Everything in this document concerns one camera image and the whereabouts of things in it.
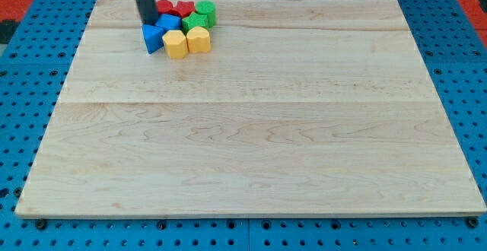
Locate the blue triangle block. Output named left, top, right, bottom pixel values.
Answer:
left=142, top=24, right=165, bottom=54

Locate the blue cube block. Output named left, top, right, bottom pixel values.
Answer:
left=155, top=14, right=183, bottom=30

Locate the light wooden board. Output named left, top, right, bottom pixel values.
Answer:
left=15, top=0, right=486, bottom=219

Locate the yellow heart block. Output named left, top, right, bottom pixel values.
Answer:
left=186, top=27, right=212, bottom=53

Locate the yellow hexagon block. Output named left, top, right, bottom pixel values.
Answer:
left=162, top=30, right=189, bottom=59

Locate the green star block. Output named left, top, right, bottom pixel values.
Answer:
left=182, top=12, right=209, bottom=34

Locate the green cylinder block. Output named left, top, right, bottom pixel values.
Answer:
left=195, top=0, right=216, bottom=28

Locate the red star block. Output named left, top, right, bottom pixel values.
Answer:
left=168, top=1, right=196, bottom=18

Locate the red cylinder block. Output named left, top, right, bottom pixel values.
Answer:
left=155, top=0, right=173, bottom=15

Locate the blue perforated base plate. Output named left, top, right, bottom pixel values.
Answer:
left=1, top=0, right=486, bottom=250

